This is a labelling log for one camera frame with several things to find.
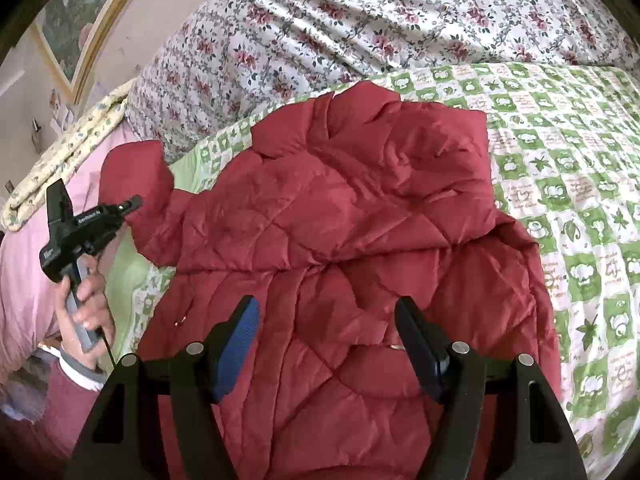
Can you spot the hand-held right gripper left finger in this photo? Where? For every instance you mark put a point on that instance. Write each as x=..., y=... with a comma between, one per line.
x=239, y=347

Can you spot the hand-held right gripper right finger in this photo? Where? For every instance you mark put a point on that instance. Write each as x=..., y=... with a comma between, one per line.
x=425, y=355

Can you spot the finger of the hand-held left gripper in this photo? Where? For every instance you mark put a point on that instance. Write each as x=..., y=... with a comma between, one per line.
x=131, y=204

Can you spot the red quilted blanket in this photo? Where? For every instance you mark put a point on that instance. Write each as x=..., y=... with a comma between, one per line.
x=325, y=210

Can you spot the person's left hand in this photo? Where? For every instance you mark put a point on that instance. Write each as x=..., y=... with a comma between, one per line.
x=95, y=305

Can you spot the pink quilt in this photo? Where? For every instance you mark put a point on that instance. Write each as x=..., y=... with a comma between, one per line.
x=25, y=280

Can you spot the yellow floral blanket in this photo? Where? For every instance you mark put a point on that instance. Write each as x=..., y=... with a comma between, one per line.
x=65, y=155

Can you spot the grey cloth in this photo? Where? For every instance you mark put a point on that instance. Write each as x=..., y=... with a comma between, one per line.
x=22, y=385

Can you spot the green checked bed sheet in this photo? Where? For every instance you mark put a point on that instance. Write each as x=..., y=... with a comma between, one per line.
x=575, y=160

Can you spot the rose floral quilt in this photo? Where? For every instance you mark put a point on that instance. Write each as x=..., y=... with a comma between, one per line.
x=350, y=20

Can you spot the gold framed wall picture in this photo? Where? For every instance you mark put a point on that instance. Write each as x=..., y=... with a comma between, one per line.
x=75, y=15

